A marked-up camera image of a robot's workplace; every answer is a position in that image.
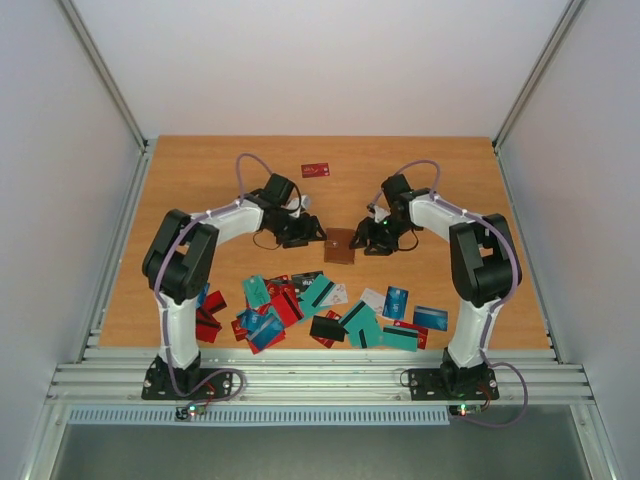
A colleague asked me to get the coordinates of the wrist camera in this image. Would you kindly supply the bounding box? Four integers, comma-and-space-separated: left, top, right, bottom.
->
285, 194, 311, 218
367, 203, 390, 223

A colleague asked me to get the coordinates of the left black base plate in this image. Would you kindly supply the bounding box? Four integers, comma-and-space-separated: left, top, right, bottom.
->
141, 355, 234, 401

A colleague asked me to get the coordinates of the white card centre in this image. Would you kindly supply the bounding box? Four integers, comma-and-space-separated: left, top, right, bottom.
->
322, 284, 348, 307

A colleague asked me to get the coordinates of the black vip card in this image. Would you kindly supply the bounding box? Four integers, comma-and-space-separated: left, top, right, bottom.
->
291, 271, 323, 296

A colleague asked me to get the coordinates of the teal card bottom right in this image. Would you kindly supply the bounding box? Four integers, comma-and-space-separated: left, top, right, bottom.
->
381, 326, 419, 352

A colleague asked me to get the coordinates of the slotted grey cable duct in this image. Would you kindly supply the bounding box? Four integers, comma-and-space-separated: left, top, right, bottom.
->
67, 405, 450, 427

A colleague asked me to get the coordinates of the red card bottom right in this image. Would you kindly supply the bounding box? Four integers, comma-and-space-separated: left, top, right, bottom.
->
393, 321, 428, 350

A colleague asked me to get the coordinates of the white card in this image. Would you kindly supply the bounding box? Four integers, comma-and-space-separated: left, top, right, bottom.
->
360, 288, 386, 315
322, 284, 348, 307

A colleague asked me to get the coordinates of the teal card black stripe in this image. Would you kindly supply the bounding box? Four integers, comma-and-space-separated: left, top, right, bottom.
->
299, 275, 335, 320
338, 300, 383, 349

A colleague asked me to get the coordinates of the red card black stripe left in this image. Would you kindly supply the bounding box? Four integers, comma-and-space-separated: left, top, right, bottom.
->
195, 308, 221, 344

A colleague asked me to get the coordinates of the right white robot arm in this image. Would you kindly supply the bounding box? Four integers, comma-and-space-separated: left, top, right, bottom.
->
350, 173, 522, 397

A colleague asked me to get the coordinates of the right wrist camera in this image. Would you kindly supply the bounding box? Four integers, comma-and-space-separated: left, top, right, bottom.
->
367, 203, 390, 223

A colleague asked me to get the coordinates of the white card right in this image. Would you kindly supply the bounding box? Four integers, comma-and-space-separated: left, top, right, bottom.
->
360, 288, 386, 315

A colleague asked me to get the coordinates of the teal card upper left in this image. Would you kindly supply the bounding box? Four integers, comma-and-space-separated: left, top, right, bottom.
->
242, 275, 271, 309

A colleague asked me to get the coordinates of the blue card far right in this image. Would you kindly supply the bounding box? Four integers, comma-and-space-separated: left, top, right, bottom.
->
413, 305, 448, 332

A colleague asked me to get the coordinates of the brown leather card holder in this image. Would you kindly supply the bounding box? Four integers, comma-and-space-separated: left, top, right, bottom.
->
324, 228, 355, 265

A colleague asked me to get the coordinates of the teal card black stripe centre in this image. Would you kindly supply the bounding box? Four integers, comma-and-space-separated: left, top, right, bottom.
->
299, 275, 335, 320

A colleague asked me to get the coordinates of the red card black stripe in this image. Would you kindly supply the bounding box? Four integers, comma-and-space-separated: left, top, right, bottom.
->
271, 290, 304, 328
195, 308, 221, 344

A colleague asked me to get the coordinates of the teal card black stripe right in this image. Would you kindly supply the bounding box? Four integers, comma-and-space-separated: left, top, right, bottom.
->
338, 300, 383, 349

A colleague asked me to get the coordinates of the lone red card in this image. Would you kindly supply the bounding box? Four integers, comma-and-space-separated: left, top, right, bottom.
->
301, 163, 330, 178

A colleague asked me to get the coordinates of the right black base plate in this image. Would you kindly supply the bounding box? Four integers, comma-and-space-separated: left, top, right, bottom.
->
408, 365, 500, 401

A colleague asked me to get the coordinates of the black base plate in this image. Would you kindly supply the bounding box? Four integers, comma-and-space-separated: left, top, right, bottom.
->
408, 365, 500, 401
141, 355, 234, 401

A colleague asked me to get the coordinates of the red card black stripe centre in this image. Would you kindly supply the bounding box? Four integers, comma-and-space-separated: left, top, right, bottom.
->
271, 290, 304, 328

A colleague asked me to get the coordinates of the blue card far left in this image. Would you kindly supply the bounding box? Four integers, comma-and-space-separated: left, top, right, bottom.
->
197, 282, 210, 308

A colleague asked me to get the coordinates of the black card bottom centre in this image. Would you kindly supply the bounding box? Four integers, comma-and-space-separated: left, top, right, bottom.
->
310, 316, 346, 342

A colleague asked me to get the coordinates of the blue card lower pile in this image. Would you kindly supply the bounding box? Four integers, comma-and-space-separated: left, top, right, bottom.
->
246, 313, 286, 354

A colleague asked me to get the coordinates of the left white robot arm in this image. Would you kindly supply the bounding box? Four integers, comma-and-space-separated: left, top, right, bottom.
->
142, 173, 326, 400

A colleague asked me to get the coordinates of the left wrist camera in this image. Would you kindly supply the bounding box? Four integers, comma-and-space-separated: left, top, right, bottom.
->
285, 194, 311, 218

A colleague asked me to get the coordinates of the red card upper left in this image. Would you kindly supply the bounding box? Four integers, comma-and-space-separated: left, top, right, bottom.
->
202, 291, 227, 315

